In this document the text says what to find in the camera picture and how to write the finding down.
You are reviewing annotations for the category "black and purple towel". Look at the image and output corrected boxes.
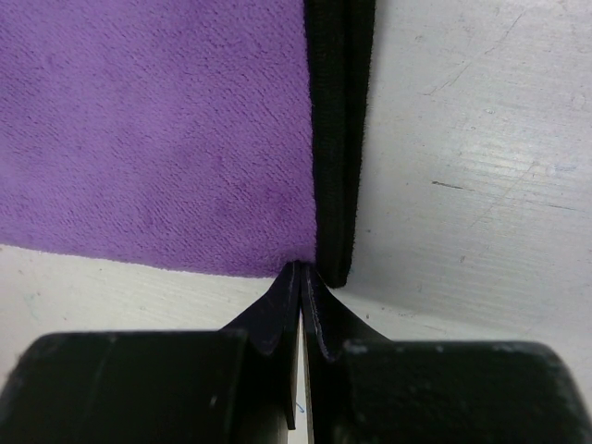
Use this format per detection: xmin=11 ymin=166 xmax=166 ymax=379
xmin=1 ymin=1 xmax=376 ymax=288

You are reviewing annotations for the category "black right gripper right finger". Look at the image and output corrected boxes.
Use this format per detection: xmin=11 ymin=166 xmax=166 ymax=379
xmin=301 ymin=265 xmax=591 ymax=443

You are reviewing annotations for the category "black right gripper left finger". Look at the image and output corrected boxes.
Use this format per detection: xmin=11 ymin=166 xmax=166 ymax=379
xmin=1 ymin=263 xmax=299 ymax=443

